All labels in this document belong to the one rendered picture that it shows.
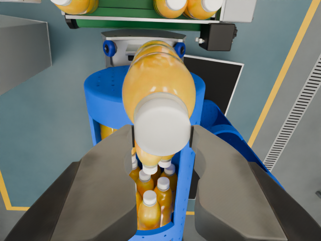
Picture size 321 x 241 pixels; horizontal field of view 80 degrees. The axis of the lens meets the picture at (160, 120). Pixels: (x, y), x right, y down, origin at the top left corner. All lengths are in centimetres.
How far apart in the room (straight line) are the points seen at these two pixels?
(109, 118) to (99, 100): 4
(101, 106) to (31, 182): 216
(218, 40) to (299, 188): 271
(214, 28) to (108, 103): 35
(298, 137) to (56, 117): 238
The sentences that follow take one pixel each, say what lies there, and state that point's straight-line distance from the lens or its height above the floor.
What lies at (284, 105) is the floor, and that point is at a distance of 217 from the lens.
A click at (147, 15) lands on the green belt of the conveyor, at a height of 90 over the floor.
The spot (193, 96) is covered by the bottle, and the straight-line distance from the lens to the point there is 17.
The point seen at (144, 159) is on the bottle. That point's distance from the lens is 47.
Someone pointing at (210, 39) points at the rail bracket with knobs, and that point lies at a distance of 58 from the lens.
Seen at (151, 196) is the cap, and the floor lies 117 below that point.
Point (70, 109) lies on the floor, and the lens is 182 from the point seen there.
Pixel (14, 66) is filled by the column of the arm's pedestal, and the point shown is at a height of 47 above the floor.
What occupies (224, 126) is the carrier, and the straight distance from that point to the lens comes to 123.
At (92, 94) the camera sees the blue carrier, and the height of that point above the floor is 119.
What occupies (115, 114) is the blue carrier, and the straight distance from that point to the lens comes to 37.
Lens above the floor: 155
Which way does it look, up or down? 60 degrees down
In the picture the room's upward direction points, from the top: 170 degrees clockwise
